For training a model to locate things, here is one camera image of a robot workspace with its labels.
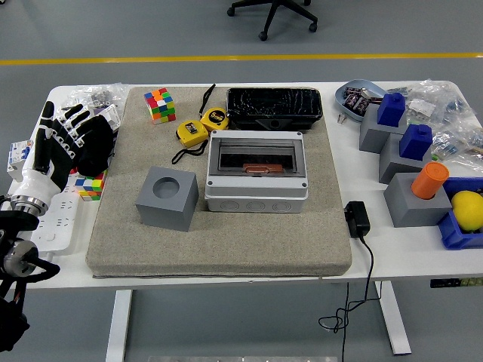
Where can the clear bag of small parts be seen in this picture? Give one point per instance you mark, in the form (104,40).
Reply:
(460,141)
(434,100)

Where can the blue plastic bin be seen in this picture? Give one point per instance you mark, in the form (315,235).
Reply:
(456,235)

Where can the blue-grey bowl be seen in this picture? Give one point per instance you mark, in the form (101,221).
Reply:
(341,103)

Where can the black plastic tray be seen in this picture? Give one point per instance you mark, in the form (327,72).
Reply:
(271,102)

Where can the white table leg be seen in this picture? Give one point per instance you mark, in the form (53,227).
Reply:
(119,324)
(394,320)

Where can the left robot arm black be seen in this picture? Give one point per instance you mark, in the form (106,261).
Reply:
(11,222)

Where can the grey plastic junction box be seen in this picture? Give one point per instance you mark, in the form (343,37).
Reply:
(256,196)

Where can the small metal clip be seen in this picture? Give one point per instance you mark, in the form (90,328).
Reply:
(341,120)

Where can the yellow lemon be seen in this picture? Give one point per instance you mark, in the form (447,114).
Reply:
(469,211)

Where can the smoky clear box lid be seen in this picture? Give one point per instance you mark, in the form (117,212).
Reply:
(256,154)

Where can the purple black packet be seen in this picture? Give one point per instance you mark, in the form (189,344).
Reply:
(364,105)
(352,98)

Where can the white power strip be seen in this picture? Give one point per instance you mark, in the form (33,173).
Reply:
(56,222)

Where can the blue block with knob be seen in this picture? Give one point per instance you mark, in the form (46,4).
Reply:
(415,145)
(392,111)

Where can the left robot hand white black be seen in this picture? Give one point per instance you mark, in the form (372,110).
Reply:
(49,158)

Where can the orange cylinder battery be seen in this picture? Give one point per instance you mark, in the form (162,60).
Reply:
(264,169)
(430,181)

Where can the black cloth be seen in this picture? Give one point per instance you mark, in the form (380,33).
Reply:
(96,147)

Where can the grey cube holder round hole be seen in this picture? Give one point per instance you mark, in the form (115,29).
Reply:
(166,215)

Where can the white switch in package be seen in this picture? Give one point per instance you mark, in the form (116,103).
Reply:
(109,115)

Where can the grey-brown mat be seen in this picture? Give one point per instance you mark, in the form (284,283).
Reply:
(226,245)

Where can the white circuit breaker blue switches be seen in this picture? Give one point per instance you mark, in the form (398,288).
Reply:
(17,158)

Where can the colourful puzzle cube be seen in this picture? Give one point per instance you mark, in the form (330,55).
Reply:
(90,188)
(160,105)

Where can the black power adapter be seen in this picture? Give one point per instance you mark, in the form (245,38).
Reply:
(356,218)

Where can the black table control panel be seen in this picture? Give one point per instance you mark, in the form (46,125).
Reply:
(453,283)

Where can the clear bag of screws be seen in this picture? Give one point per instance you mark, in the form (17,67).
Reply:
(98,94)

